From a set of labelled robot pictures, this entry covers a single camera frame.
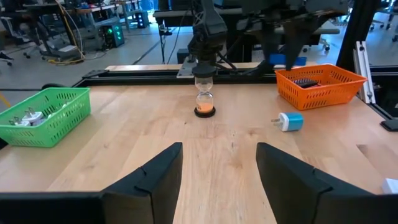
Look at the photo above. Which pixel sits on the orange plastic basket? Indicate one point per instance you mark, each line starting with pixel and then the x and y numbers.
pixel 326 93

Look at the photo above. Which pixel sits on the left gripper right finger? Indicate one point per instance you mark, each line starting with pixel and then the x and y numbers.
pixel 295 193

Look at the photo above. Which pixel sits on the blue white USB charger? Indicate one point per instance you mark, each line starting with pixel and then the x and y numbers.
pixel 293 122

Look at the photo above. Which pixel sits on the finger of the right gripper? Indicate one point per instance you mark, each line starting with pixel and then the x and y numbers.
pixel 270 40
pixel 295 40

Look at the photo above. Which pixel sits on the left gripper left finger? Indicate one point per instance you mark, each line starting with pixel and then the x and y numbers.
pixel 149 193

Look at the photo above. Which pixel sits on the computer with green lights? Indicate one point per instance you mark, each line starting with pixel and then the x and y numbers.
pixel 113 35

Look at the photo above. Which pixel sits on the white rectangular box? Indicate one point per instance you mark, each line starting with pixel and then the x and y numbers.
pixel 391 186

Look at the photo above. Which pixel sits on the green plastic basket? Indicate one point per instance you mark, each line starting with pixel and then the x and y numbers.
pixel 62 124

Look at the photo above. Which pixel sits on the orange sand hourglass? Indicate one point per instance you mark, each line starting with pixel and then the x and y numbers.
pixel 204 107

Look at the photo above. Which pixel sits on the black table bracket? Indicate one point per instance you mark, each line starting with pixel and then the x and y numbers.
pixel 390 125

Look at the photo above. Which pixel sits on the blue rectangular box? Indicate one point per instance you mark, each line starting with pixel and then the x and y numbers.
pixel 276 59

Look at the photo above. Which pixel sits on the purple white USB charger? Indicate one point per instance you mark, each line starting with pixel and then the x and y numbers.
pixel 18 122

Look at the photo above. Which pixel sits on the grey office chair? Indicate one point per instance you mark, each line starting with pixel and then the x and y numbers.
pixel 325 31

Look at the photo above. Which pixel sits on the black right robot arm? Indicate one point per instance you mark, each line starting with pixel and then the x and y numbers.
pixel 208 28

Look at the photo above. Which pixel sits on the black digital clock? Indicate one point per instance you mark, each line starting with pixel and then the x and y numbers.
pixel 306 83

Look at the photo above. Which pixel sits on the silver aluminium extrusion bar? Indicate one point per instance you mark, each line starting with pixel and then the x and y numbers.
pixel 363 71

